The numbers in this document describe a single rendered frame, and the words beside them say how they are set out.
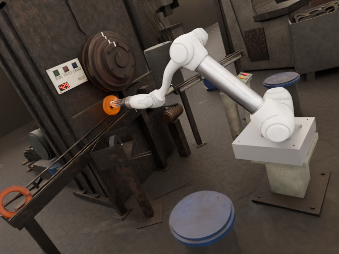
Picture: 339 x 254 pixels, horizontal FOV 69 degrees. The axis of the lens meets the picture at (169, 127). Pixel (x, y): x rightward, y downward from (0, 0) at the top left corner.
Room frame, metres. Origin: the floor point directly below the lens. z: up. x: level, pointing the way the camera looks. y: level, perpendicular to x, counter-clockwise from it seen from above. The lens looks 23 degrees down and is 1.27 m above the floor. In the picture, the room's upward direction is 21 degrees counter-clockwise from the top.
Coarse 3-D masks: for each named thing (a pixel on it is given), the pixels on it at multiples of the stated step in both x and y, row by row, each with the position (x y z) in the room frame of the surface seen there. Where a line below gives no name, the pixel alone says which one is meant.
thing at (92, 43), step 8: (104, 32) 2.07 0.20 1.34; (112, 32) 2.13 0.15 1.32; (96, 40) 2.00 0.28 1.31; (88, 48) 1.93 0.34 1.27; (88, 56) 1.90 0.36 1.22; (88, 64) 1.91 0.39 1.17; (88, 72) 1.93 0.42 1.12; (96, 72) 1.91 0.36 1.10; (96, 80) 1.91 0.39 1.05; (104, 88) 1.97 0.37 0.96; (112, 88) 1.96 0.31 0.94; (120, 88) 2.01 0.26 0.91
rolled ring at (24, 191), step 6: (12, 186) 1.34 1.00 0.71; (18, 186) 1.35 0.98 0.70; (6, 192) 1.31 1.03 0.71; (24, 192) 1.34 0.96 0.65; (0, 198) 1.28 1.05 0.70; (30, 198) 1.33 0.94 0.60; (0, 204) 1.26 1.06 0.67; (0, 210) 1.24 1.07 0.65; (6, 210) 1.25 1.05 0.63; (6, 216) 1.23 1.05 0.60
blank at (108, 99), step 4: (108, 96) 1.89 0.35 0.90; (112, 96) 1.92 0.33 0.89; (104, 100) 1.87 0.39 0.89; (108, 100) 1.88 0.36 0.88; (112, 100) 1.91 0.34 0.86; (116, 100) 1.93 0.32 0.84; (104, 104) 1.85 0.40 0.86; (108, 104) 1.87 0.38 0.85; (104, 108) 1.85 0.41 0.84; (108, 108) 1.86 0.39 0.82; (116, 108) 1.91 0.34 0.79; (108, 112) 1.85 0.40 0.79; (112, 112) 1.87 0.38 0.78; (116, 112) 1.90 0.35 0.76
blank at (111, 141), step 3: (114, 135) 1.46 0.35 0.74; (111, 138) 1.42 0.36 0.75; (114, 138) 1.42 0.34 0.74; (117, 138) 1.46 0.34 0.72; (111, 141) 1.40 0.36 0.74; (114, 141) 1.40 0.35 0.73; (117, 141) 1.44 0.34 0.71; (120, 141) 1.49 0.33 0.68; (111, 144) 1.38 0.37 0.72; (114, 144) 1.38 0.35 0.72; (117, 144) 1.47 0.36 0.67; (123, 147) 1.49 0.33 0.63
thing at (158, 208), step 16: (128, 128) 1.61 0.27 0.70; (96, 144) 1.50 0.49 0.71; (128, 144) 1.57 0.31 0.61; (96, 160) 1.38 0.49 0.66; (112, 160) 1.36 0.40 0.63; (128, 160) 1.35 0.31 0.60; (128, 176) 1.49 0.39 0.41; (144, 208) 1.49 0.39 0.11; (160, 208) 1.55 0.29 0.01; (144, 224) 1.44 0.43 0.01
